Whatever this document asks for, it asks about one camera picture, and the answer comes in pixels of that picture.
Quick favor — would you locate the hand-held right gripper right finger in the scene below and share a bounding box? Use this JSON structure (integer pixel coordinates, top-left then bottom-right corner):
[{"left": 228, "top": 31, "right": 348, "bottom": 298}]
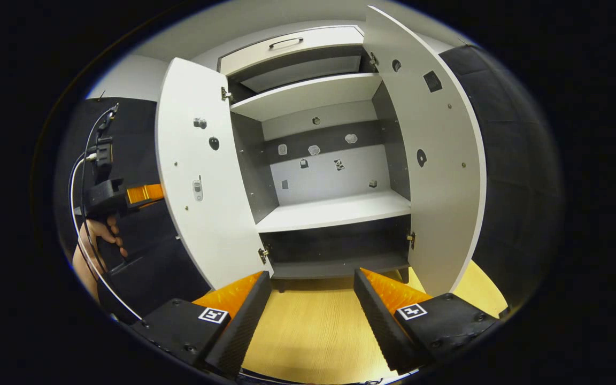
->
[{"left": 353, "top": 267, "right": 501, "bottom": 375}]

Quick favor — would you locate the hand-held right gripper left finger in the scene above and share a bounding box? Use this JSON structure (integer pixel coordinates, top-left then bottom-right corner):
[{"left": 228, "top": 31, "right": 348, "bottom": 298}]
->
[{"left": 130, "top": 271, "right": 272, "bottom": 378}]

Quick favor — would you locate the beige shoe cabinet door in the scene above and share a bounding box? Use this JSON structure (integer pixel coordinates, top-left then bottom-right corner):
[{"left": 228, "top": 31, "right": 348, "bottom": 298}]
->
[
  {"left": 363, "top": 5, "right": 488, "bottom": 298},
  {"left": 156, "top": 58, "right": 274, "bottom": 292}
]

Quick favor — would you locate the double-door shoe cabinet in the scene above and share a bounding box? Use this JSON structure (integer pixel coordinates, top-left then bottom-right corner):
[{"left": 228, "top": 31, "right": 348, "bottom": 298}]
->
[{"left": 218, "top": 26, "right": 413, "bottom": 292}]

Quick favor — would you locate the dark grey cabinet shelf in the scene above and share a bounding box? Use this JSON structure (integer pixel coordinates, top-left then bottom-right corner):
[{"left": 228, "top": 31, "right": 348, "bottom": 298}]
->
[{"left": 271, "top": 251, "right": 411, "bottom": 280}]

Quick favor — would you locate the white cabinet shelf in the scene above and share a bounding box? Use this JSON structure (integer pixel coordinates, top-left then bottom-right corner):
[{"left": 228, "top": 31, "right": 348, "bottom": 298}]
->
[
  {"left": 230, "top": 73, "right": 384, "bottom": 122},
  {"left": 256, "top": 191, "right": 412, "bottom": 234}
]

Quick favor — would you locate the beige cabinet drawer front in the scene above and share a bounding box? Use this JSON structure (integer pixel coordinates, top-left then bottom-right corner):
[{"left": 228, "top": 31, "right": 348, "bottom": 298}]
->
[{"left": 218, "top": 26, "right": 365, "bottom": 76}]

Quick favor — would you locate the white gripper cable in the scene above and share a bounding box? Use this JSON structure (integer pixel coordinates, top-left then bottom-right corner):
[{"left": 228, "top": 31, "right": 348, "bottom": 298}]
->
[{"left": 69, "top": 104, "right": 144, "bottom": 321}]

